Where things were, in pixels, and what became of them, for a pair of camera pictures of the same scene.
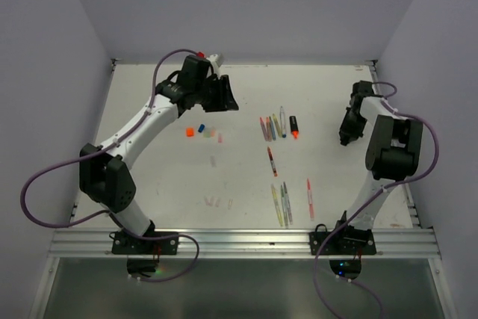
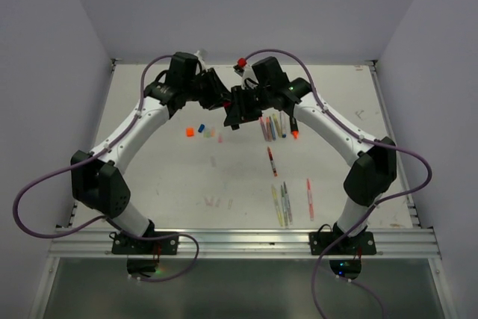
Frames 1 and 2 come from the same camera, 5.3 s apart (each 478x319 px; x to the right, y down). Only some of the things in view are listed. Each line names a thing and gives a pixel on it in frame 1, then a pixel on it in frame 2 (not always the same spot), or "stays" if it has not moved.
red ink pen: (272, 162) stays
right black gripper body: (352, 124) → (250, 101)
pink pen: (311, 210) stays
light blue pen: (274, 136) stays
